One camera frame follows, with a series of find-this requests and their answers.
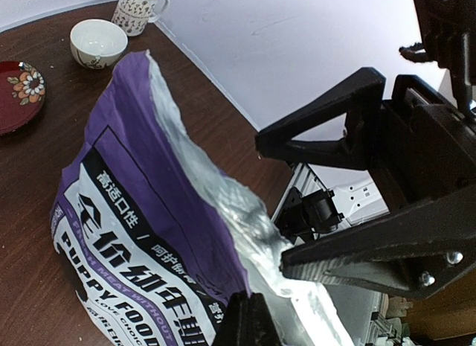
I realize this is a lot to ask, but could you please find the white ceramic bowl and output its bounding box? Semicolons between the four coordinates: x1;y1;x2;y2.
69;19;129;70

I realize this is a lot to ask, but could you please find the purple puppy food bag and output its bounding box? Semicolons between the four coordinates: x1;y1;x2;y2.
51;51;352;345

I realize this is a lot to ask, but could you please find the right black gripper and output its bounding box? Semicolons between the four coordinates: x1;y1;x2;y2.
255;67;475;211

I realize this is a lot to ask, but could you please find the red floral saucer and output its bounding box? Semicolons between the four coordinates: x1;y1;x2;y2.
1;61;46;135

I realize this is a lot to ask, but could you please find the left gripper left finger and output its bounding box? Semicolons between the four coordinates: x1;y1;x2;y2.
212;292;260;346

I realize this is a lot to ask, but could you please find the patterned mug yellow inside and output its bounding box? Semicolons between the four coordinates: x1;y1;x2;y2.
112;0;170;37

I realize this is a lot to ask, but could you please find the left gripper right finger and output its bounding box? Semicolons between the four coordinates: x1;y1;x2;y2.
251;293;282;346

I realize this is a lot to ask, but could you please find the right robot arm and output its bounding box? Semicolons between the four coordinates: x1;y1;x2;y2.
255;0;475;298

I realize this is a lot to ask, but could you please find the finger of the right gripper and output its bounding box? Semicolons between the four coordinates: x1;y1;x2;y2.
280;185;475;299

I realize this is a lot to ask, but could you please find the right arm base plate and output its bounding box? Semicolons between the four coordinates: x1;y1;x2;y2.
274;187;315;245

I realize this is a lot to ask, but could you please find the aluminium front rail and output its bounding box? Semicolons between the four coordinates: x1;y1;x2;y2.
271;164;388;345

